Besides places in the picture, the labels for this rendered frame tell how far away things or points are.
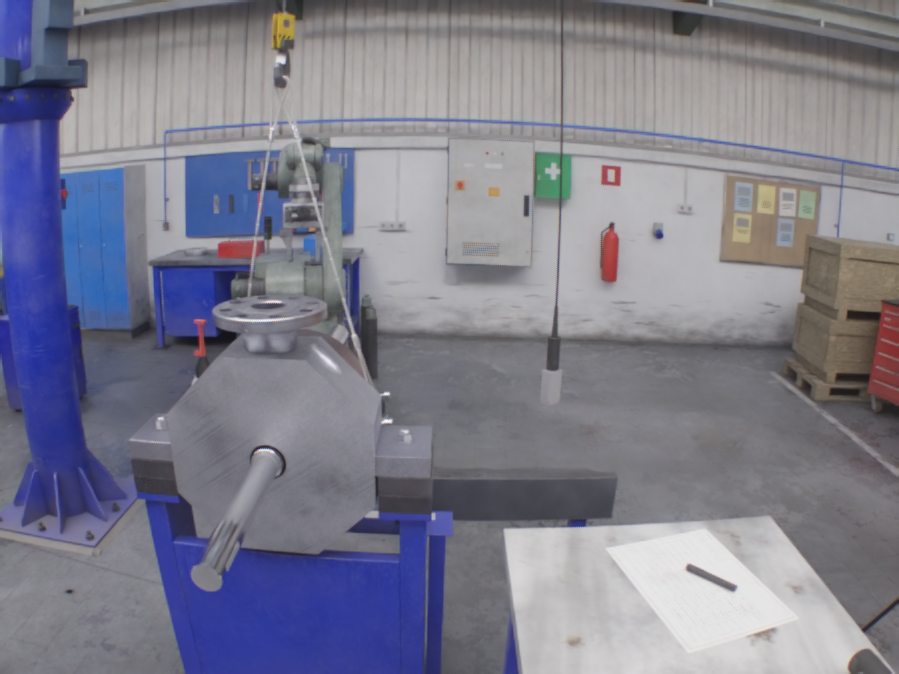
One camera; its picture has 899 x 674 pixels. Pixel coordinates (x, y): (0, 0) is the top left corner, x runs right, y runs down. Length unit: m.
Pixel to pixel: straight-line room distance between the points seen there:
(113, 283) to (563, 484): 5.79
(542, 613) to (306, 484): 0.59
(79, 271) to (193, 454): 5.83
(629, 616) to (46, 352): 2.77
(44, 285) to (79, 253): 4.03
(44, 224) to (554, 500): 2.49
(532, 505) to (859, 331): 4.48
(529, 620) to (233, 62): 6.42
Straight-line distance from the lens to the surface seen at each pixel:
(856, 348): 6.09
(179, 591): 1.86
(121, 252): 7.00
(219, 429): 1.53
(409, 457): 1.48
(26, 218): 3.24
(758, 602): 1.54
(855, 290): 5.98
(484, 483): 1.94
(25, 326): 3.32
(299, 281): 3.75
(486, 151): 6.27
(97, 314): 7.28
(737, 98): 7.25
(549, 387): 2.38
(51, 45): 3.14
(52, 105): 3.24
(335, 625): 1.79
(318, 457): 1.50
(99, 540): 3.40
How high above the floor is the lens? 1.73
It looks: 16 degrees down
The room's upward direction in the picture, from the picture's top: 1 degrees clockwise
